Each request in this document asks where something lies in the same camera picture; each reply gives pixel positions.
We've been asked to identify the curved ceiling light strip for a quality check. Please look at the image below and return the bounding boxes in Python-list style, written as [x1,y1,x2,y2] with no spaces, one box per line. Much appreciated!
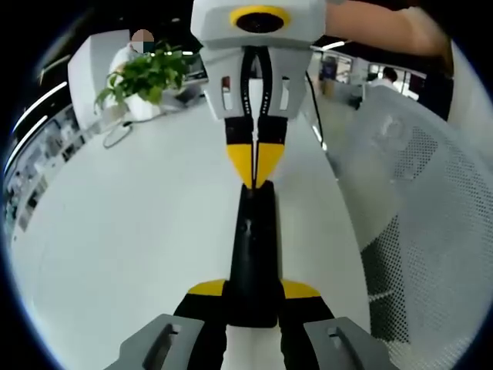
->
[13,80,69,134]
[2,115,49,174]

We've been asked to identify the short ceiling light strip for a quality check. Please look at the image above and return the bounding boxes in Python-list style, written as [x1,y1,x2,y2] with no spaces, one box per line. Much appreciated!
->
[321,38,351,51]

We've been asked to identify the white mesh office chair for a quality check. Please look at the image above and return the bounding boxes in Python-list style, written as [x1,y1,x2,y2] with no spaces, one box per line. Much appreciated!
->
[326,84,493,370]

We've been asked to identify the background workstation desks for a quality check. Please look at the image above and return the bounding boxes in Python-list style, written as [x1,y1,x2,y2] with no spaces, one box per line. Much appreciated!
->
[311,49,386,113]

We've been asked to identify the black remote control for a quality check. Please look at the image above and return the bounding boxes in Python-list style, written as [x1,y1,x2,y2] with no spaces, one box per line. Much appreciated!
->
[224,179,283,329]

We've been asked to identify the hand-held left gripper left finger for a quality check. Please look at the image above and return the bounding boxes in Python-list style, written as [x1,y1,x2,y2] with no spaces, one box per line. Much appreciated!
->
[102,279,229,370]

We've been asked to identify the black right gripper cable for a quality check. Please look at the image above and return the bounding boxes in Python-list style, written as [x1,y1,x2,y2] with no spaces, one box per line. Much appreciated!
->
[305,70,328,151]

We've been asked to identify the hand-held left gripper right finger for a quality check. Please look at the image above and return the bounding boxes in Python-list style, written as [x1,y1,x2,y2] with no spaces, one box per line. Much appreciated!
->
[277,279,391,370]

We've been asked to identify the green leafy plant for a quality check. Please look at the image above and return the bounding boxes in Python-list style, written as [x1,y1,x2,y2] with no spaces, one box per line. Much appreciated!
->
[94,41,190,116]

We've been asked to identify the white lab counter row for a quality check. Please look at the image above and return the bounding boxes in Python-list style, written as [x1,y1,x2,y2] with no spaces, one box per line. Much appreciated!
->
[3,103,88,232]

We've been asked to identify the small grey device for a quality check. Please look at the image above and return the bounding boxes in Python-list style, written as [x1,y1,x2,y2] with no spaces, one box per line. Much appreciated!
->
[173,82,203,108]

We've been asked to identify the white pillar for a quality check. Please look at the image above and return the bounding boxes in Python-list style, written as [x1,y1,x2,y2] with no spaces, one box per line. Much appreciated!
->
[68,30,134,134]

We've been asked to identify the white plant pot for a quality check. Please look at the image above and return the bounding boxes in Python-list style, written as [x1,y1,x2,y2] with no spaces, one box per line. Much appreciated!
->
[126,94,162,121]

